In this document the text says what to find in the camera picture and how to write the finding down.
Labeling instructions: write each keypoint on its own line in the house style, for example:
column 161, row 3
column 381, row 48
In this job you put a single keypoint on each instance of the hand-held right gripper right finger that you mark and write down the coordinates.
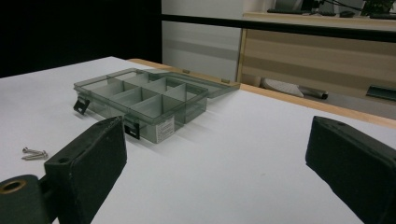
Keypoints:
column 358, row 168

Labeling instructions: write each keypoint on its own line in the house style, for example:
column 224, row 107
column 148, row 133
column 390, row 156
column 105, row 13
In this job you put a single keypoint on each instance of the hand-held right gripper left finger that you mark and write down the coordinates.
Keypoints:
column 90, row 161

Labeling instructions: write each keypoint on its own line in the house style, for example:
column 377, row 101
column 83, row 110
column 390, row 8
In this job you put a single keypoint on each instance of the silver screw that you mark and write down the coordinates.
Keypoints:
column 35, row 156
column 32, row 151

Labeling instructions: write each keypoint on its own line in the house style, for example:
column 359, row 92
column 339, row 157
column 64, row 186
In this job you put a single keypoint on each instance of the transparent grey compartment box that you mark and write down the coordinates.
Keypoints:
column 155, row 105

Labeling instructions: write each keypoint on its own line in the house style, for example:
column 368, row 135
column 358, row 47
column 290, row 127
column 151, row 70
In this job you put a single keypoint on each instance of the dark green flat object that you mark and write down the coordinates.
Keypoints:
column 381, row 92

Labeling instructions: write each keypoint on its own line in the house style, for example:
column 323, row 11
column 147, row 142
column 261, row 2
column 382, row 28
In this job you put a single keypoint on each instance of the dark metal cylinder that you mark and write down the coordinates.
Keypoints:
column 316, row 92

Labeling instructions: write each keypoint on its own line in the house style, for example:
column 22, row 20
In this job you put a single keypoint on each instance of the white perforated object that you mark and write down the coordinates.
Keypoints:
column 280, row 87

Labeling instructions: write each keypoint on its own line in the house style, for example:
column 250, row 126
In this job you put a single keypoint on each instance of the white cabinet panel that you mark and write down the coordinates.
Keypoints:
column 199, row 53

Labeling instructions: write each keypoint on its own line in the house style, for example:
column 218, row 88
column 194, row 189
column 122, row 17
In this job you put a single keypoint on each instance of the black computer mouse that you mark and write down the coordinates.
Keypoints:
column 346, row 14

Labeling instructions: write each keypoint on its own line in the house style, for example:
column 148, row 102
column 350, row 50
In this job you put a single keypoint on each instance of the black horizontal bar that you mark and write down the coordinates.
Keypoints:
column 280, row 28

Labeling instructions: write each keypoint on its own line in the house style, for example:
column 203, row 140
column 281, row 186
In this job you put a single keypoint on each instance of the green potted plant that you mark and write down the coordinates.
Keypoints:
column 378, row 6

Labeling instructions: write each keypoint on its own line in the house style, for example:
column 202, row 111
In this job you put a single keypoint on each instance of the black keyboard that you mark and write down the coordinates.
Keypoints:
column 288, row 11

